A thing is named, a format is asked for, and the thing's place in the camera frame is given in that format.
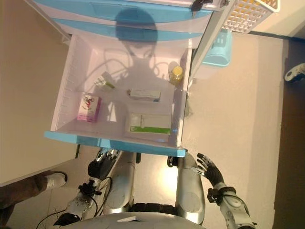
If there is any white sneaker shoe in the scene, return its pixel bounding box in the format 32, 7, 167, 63
45, 171, 68, 190

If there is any white lattice plastic basket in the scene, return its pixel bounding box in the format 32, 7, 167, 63
223, 0, 283, 34

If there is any light blue plastic bin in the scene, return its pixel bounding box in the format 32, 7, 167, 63
202, 30, 233, 68

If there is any silver robot left leg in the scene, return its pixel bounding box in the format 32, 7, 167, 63
103, 150, 142, 215

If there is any large white green box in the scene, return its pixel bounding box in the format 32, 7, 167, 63
125, 112, 172, 141

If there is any white wheeled metal stand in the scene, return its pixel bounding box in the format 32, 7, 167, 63
285, 63, 305, 83

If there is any white teal tablet box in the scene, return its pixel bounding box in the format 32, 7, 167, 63
127, 88, 162, 104

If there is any silver robot torso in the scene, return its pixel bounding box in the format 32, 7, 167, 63
76, 202, 201, 229

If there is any silver robot leg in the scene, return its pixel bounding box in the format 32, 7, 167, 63
167, 152, 207, 226
103, 150, 142, 215

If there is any black key bunch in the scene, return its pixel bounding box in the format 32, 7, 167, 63
190, 0, 213, 18

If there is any yellow medicine bottle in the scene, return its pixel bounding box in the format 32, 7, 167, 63
168, 65, 184, 85

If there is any brown trouser leg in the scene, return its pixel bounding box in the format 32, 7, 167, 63
0, 175, 52, 217

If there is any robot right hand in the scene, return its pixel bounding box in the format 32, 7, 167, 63
190, 153, 226, 186

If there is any pink white medicine box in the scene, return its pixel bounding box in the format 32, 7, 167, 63
76, 92, 102, 123

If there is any white blue cabinet drawer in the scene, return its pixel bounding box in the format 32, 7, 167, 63
51, 10, 210, 43
43, 33, 193, 158

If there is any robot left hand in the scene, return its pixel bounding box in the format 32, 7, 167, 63
87, 147, 122, 179

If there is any white drawer cabinet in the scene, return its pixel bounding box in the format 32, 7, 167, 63
22, 0, 231, 82

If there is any silver robot right leg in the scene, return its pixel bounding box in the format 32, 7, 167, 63
167, 152, 207, 226

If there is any white blue lockable drawer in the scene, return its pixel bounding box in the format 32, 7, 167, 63
32, 0, 214, 13

